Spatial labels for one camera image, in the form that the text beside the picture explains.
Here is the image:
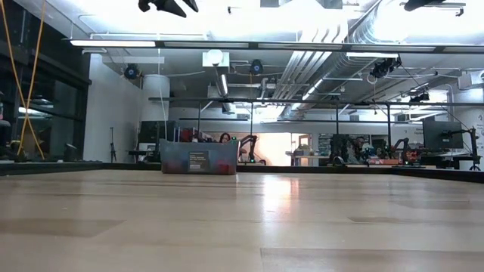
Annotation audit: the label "yellow cable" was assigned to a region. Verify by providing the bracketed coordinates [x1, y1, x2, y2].
[0, 0, 46, 160]

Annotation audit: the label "black monitor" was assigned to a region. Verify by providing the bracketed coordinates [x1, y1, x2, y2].
[422, 119, 465, 150]

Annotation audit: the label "black background object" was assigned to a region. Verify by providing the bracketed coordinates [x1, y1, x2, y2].
[63, 142, 79, 162]

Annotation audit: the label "silver ventilation ducts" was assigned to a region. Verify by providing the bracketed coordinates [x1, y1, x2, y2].
[271, 22, 383, 118]

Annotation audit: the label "red background object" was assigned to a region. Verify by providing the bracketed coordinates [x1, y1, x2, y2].
[180, 128, 212, 144]

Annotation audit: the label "long linear ceiling light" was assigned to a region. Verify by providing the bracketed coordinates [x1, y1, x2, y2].
[62, 37, 484, 54]

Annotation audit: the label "white round column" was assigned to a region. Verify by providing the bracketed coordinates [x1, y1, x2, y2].
[141, 74, 171, 125]

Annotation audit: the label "white ceiling lamp box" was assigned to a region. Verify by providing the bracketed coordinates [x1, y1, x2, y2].
[202, 49, 231, 68]

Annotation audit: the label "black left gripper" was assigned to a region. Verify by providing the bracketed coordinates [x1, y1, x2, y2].
[138, 0, 200, 18]

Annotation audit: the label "black ceiling camera cluster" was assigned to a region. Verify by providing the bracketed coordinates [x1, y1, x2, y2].
[368, 56, 403, 79]

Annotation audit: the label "black ceiling camera mount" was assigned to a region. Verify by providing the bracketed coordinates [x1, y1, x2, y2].
[409, 91, 431, 104]

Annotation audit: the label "black tripod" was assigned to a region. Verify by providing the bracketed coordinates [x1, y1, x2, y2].
[108, 126, 118, 163]

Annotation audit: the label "grey translucent plastic bin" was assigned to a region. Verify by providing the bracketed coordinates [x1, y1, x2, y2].
[159, 138, 240, 175]

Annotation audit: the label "short ceiling light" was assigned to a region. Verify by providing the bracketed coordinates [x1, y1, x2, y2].
[346, 51, 400, 60]

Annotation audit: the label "black wall screen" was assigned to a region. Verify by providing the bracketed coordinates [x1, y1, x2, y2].
[138, 120, 178, 144]

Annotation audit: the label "black background rig frame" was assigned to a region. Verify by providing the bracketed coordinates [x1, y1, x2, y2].
[148, 96, 484, 167]

